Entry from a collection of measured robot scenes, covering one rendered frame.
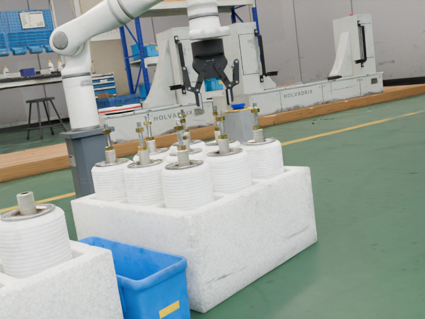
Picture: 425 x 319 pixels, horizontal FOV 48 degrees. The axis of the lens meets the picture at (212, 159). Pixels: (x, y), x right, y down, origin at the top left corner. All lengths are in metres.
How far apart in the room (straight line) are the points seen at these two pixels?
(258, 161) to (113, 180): 0.32
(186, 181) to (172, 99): 2.69
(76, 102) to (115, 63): 6.04
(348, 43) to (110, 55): 4.06
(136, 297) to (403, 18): 6.22
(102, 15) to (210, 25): 0.49
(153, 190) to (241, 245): 0.20
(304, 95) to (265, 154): 3.00
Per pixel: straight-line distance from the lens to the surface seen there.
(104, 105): 5.79
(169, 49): 3.56
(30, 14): 7.22
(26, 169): 3.00
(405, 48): 6.75
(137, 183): 0.97
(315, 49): 7.85
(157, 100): 3.49
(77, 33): 1.56
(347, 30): 4.69
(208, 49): 1.12
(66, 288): 0.70
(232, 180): 0.96
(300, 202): 1.09
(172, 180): 0.88
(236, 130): 1.30
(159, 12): 6.98
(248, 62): 3.77
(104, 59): 7.57
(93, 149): 1.57
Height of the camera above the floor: 0.40
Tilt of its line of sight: 9 degrees down
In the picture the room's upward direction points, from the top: 8 degrees counter-clockwise
